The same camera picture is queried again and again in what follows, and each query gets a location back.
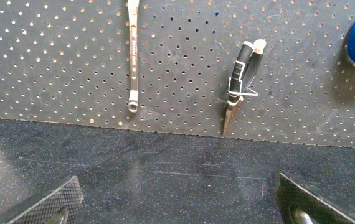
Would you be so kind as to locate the black pegboard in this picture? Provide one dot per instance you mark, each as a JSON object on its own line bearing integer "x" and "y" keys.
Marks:
{"x": 71, "y": 62}

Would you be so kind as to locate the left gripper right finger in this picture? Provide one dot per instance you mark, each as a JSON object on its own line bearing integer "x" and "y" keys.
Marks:
{"x": 308, "y": 205}

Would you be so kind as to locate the metal hook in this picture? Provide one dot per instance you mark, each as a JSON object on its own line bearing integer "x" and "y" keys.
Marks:
{"x": 249, "y": 93}

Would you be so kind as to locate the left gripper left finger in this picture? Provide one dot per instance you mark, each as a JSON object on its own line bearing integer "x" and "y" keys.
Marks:
{"x": 56, "y": 205}

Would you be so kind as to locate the pliers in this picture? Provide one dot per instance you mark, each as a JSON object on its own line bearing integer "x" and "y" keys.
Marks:
{"x": 241, "y": 71}

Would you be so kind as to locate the wrench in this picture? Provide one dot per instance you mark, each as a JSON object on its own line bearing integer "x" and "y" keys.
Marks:
{"x": 133, "y": 62}

